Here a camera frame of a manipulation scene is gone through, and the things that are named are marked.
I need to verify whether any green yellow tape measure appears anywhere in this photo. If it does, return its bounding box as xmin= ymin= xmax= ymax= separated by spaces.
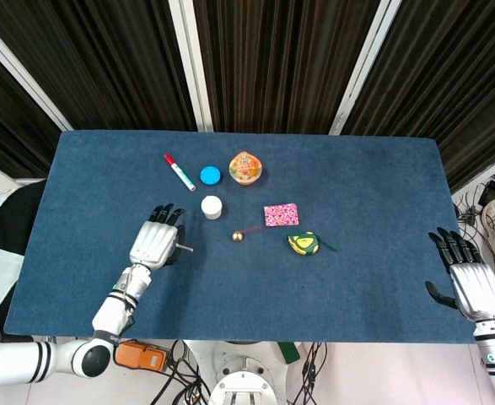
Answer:
xmin=287 ymin=230 xmax=338 ymax=257

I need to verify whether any dark pleated curtain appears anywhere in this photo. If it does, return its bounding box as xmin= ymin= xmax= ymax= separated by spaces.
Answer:
xmin=191 ymin=0 xmax=385 ymax=135
xmin=339 ymin=0 xmax=495 ymax=191
xmin=0 ymin=0 xmax=200 ymax=132
xmin=0 ymin=37 xmax=62 ymax=181

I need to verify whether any white plastic jar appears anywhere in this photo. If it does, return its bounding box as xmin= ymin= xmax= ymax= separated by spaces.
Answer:
xmin=200 ymin=195 xmax=223 ymax=221

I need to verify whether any gold bell with red string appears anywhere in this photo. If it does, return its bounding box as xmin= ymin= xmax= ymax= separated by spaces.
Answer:
xmin=231 ymin=225 xmax=266 ymax=244

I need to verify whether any white frame post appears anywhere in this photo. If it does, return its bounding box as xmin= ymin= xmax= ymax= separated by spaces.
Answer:
xmin=329 ymin=0 xmax=398 ymax=136
xmin=167 ymin=0 xmax=214 ymax=132
xmin=0 ymin=10 xmax=74 ymax=132

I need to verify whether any pink patterned card pack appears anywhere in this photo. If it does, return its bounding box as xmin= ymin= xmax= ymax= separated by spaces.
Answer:
xmin=263 ymin=202 xmax=302 ymax=228

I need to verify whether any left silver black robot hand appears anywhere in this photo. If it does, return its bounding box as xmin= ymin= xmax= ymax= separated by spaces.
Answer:
xmin=128 ymin=203 xmax=186 ymax=270

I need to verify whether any red-capped white marker pen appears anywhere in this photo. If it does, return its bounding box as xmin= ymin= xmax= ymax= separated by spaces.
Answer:
xmin=164 ymin=154 xmax=196 ymax=192

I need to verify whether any orange control box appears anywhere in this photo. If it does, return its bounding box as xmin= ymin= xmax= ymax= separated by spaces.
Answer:
xmin=114 ymin=340 xmax=169 ymax=373

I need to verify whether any black cable bundle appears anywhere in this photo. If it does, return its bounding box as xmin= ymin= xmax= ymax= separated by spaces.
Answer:
xmin=452 ymin=181 xmax=491 ymax=238
xmin=299 ymin=341 xmax=329 ymax=394
xmin=143 ymin=339 xmax=211 ymax=405

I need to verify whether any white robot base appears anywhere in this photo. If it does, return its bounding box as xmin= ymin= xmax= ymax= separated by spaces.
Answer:
xmin=182 ymin=339 xmax=304 ymax=405

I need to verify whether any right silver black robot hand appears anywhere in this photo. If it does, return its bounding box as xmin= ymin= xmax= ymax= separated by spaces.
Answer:
xmin=424 ymin=227 xmax=495 ymax=322

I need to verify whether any orange jelly cup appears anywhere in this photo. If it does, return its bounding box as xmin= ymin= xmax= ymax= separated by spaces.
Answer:
xmin=228 ymin=150 xmax=263 ymax=186

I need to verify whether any blue round lid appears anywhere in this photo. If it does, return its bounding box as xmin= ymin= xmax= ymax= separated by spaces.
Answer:
xmin=199 ymin=165 xmax=223 ymax=186

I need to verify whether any blue table cloth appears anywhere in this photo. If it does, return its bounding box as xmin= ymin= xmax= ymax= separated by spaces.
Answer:
xmin=3 ymin=129 xmax=480 ymax=343

